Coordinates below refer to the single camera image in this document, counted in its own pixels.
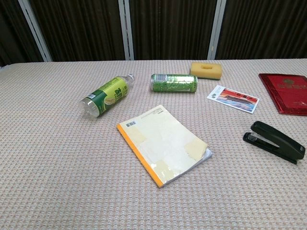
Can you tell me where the green drink can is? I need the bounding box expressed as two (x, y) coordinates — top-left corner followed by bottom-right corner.
(150, 73), (199, 93)

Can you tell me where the yellow sponge with green base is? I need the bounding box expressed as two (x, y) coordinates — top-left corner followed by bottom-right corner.
(190, 62), (223, 81)

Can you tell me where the grey partition post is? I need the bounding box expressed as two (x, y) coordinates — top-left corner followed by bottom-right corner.
(18, 0), (53, 62)
(118, 0), (135, 61)
(207, 0), (227, 60)

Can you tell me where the green label plastic bottle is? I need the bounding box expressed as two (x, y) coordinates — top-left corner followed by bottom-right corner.
(79, 74), (135, 119)

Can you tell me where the red and white postcard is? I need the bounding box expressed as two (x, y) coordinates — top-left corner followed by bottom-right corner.
(207, 85), (260, 114)

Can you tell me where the red certificate folder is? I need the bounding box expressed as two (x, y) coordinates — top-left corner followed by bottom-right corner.
(258, 73), (307, 117)

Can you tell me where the yellow notebook with orange spine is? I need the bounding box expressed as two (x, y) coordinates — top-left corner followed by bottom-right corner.
(117, 104), (213, 188)

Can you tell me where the black stapler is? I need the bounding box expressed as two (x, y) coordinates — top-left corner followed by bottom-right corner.
(243, 121), (306, 165)

